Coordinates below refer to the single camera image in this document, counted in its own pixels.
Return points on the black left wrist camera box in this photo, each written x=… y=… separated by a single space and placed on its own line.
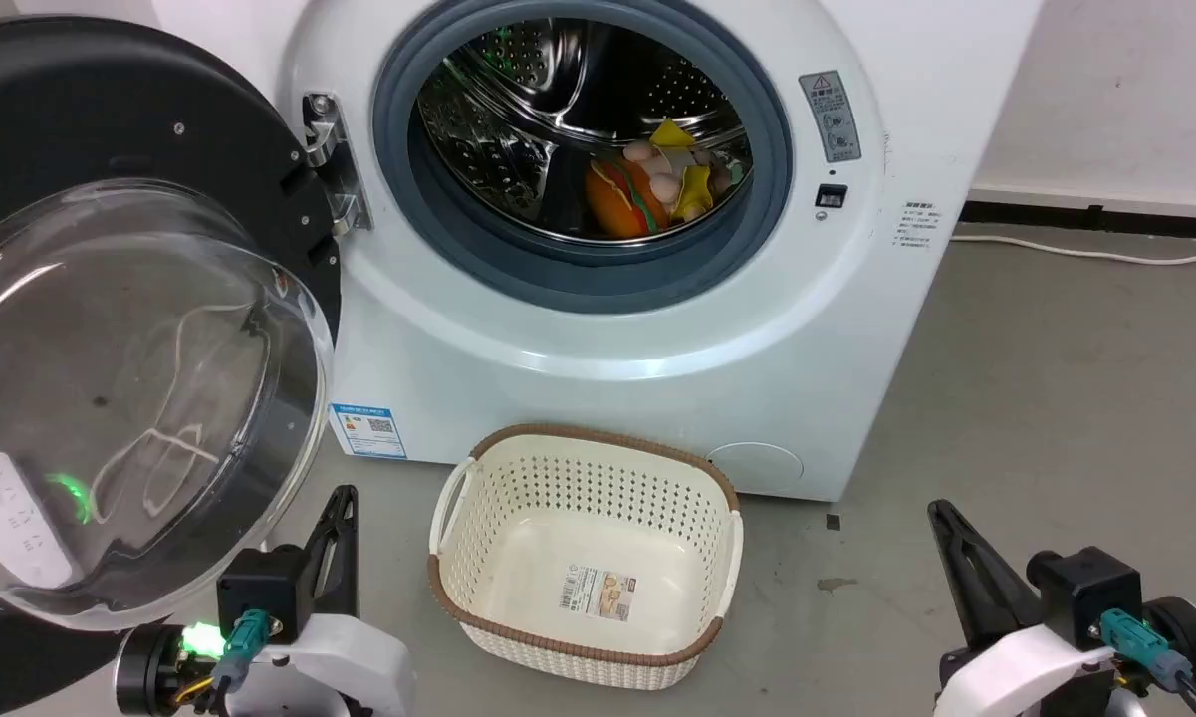
x=259 y=593

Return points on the round white filter cover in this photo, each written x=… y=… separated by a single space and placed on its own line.
x=755 y=468

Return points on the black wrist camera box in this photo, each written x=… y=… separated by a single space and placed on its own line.
x=1085 y=593
x=259 y=593

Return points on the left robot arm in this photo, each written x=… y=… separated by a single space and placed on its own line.
x=149 y=672

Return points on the black door latch socket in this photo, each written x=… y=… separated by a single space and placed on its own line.
x=831 y=195

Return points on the black baseboard strip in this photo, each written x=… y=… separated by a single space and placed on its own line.
x=1105 y=219

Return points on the washer door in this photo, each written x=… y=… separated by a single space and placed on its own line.
x=110 y=100

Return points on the white front-load washing machine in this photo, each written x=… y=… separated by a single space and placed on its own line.
x=657 y=398

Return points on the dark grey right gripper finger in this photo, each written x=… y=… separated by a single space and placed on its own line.
x=981 y=588

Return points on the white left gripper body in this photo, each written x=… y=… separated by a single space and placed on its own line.
x=349 y=667

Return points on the paper label in basket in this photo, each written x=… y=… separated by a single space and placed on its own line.
x=598 y=592

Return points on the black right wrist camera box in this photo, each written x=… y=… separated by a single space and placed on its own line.
x=1085 y=593

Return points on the stainless steel drum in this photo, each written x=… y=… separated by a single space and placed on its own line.
x=518 y=119

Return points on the doll in yellow clothes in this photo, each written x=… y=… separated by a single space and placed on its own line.
x=692 y=189

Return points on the metal door hinge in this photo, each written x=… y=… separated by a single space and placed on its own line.
x=324 y=129

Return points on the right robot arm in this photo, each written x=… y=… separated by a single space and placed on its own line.
x=1187 y=637

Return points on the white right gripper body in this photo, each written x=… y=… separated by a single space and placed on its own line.
x=1016 y=677

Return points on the blue energy label sticker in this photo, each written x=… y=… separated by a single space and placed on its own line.
x=366 y=430

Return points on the grey warning sticker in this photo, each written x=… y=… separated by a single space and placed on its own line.
x=831 y=118

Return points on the plush hamburger toy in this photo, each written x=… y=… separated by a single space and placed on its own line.
x=622 y=204

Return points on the cream laundry basket brown rim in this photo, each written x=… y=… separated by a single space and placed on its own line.
x=518 y=617

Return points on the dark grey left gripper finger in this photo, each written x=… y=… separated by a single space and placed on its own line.
x=321 y=543
x=350 y=558

